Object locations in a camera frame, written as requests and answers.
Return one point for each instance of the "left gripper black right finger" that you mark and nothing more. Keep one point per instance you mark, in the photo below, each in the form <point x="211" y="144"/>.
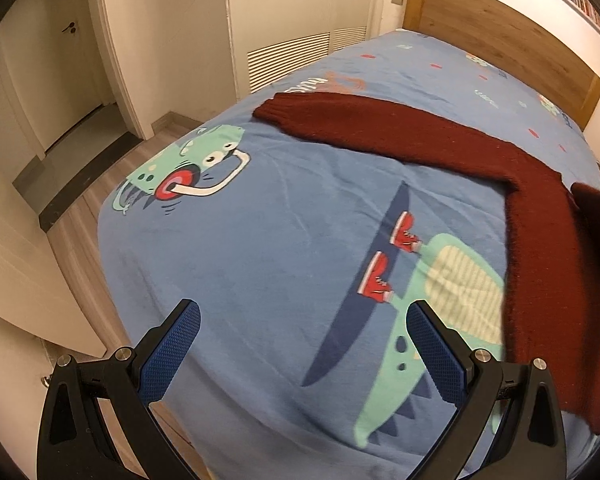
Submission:
<point x="530" y="441"/>

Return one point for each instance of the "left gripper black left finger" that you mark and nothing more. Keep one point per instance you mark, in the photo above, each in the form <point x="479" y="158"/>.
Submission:
<point x="74" y="442"/>

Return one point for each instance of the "dark red knit sweater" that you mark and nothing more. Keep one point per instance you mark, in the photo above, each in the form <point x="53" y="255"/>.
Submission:
<point x="552" y="298"/>

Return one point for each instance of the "white bedroom door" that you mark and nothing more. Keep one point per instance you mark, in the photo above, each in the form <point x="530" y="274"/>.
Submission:
<point x="50" y="53"/>

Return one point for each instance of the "blue dinosaur print bedsheet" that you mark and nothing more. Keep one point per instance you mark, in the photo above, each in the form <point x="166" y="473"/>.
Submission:
<point x="304" y="258"/>

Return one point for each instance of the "wooden headboard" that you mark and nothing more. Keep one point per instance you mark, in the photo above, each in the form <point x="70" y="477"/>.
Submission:
<point x="509" y="40"/>

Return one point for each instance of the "white built-in wardrobe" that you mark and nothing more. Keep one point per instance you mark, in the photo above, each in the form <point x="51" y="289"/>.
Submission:
<point x="172" y="60"/>

